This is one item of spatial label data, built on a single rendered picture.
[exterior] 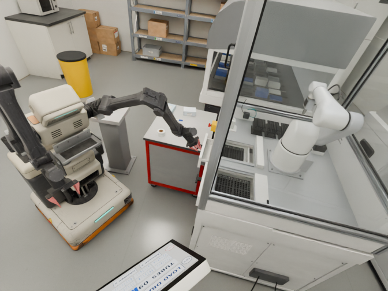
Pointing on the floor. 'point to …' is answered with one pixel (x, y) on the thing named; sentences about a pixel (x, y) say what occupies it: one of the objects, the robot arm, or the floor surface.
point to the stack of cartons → (101, 35)
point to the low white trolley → (176, 152)
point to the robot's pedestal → (116, 141)
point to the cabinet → (262, 259)
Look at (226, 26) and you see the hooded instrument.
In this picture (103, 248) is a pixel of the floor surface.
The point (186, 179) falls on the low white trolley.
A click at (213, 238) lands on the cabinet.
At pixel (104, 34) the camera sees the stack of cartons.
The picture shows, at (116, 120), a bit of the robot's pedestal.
